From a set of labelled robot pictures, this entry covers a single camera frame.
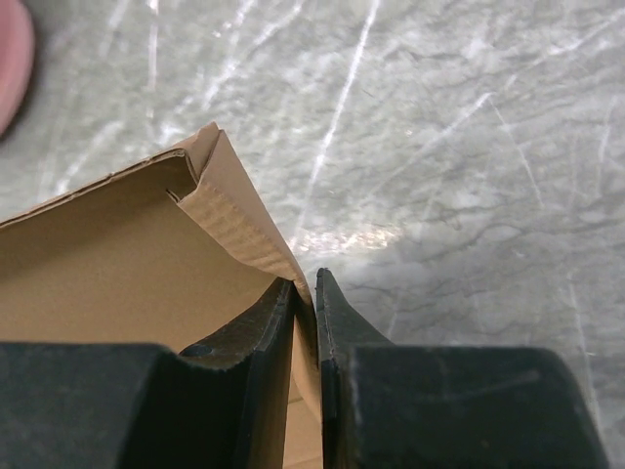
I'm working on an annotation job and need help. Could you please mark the pink tiered shelf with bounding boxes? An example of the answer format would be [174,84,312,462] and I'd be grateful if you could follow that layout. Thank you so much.
[0,0,35,134]

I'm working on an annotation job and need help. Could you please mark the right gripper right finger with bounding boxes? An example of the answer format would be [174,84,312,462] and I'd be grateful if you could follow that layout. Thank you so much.
[314,266,396,421]

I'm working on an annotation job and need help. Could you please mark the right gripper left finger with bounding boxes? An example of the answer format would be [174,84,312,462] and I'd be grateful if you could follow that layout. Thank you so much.
[180,278,293,369]

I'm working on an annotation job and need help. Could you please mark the brown cardboard box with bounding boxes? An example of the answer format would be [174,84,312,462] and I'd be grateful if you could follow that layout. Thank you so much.
[1,124,322,468]

